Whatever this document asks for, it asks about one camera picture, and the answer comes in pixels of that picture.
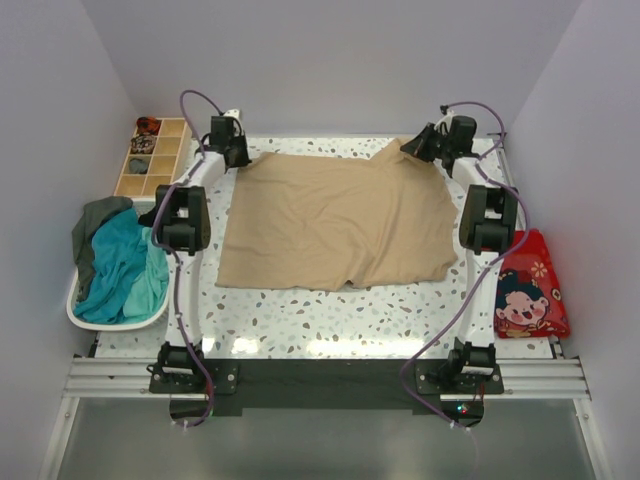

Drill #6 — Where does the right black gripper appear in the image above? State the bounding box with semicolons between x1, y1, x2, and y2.
400;123;452;163

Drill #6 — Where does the dark grey t shirt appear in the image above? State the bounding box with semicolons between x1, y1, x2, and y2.
71;196;133;302

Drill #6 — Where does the aluminium rail frame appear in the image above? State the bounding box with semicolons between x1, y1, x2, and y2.
39;356;609;479

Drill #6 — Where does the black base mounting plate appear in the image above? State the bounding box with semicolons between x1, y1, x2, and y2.
147;359;505;426

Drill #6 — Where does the grey item in organizer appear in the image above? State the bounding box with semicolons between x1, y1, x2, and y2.
126;157;150;175

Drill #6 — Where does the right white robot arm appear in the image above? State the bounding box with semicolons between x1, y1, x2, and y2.
401;107;518;395

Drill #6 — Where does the orange black item in organizer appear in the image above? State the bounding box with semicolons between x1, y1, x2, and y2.
136;116;162;136

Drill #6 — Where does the wooden compartment organizer box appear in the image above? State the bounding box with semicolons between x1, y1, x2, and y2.
114;117;192;198

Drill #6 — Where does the black garment with white tag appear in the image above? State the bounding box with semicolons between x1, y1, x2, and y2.
138;209;156;228

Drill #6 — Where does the teal blue t shirt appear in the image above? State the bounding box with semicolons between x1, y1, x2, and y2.
73;208;145;325

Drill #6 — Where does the light mint t shirt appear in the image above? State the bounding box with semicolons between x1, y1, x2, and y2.
122;227;169;323

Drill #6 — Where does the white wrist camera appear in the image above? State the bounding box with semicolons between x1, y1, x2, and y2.
434;111;455;135
223;109;241;120

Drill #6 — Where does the white laundry basket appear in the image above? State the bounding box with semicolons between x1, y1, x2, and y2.
67;196;169;331

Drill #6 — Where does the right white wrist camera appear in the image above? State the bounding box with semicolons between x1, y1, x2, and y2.
434;111;455;135

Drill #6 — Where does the dark patterned item in organizer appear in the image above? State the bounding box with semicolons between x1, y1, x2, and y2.
130;134;157;155

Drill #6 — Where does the red cartoon folded t shirt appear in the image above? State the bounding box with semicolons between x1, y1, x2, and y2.
494;229;571;338

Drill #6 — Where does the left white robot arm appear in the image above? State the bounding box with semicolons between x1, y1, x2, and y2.
151;110;251;399

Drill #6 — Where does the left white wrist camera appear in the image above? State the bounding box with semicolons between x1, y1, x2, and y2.
223;109;241;120

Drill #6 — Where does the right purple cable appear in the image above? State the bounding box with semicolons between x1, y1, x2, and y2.
399;100;530;431

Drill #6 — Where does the beige t shirt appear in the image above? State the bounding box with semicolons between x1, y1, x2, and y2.
216;140;458;291

